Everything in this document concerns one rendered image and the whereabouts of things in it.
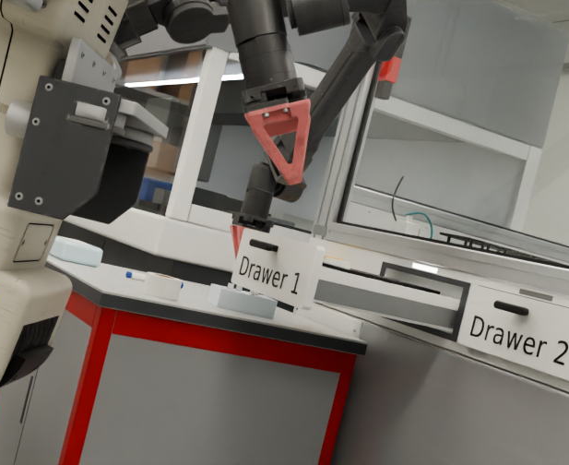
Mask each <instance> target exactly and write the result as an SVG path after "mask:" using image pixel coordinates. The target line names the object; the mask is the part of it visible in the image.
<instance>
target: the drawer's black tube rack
mask: <svg viewBox="0 0 569 465"><path fill-rule="evenodd" d="M350 270H352V274H354V275H358V276H363V277H364V278H368V279H369V278H370V279H374V280H381V281H383V282H387V283H393V284H397V285H401V286H403V287H409V288H412V289H417V290H421V291H425V292H432V293H436V294H440V292H438V291H436V290H432V289H429V288H425V287H421V286H418V285H415V284H411V283H407V282H405V281H401V280H395V279H391V278H388V277H385V276H380V275H376V274H372V273H368V272H364V271H360V270H357V269H353V268H350Z"/></svg>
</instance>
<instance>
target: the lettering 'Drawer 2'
mask: <svg viewBox="0 0 569 465"><path fill-rule="evenodd" d="M476 318H478V319H480V320H481V323H482V326H481V331H480V333H479V334H477V335H475V334H472V332H473V329H474V325H475V321H476ZM490 328H494V326H490V325H488V327H487V331H486V335H485V340H486V339H487V336H488V332H489V329H490ZM483 329H484V320H483V319H482V318H481V317H479V316H474V320H473V324H472V328H471V331H470V336H473V337H478V336H480V335H481V333H482V331H483ZM496 330H501V331H502V335H501V334H495V335H494V336H493V343H495V344H499V343H500V344H499V345H502V341H503V337H504V330H503V329H502V328H496ZM496 336H499V337H501V339H500V341H498V342H496V341H495V337H496ZM522 337H523V335H521V336H520V338H519V340H518V342H517V343H516V333H514V335H513V337H512V339H511V341H510V331H508V338H507V348H510V346H511V344H512V341H513V339H514V338H515V346H514V350H516V349H517V347H518V345H519V343H520V341H521V339H522ZM528 340H532V341H533V345H531V344H527V341H528ZM509 341H510V343H509ZM559 343H563V344H564V345H565V350H564V352H563V353H561V354H560V355H559V356H558V357H556V358H555V359H554V360H553V362H554V363H557V364H561V365H564V363H562V362H559V361H557V360H558V359H560V358H561V357H562V356H563V355H565V354H566V352H567V350H568V344H567V342H565V341H563V340H559V341H558V344H559ZM542 344H546V345H547V341H543V342H542V340H540V341H539V348H538V352H537V356H536V357H539V351H540V347H541V345H542ZM526 345H527V346H529V347H532V348H535V340H534V339H533V338H531V337H528V338H526V340H525V342H524V345H523V350H524V352H525V353H526V354H532V353H533V352H527V351H526Z"/></svg>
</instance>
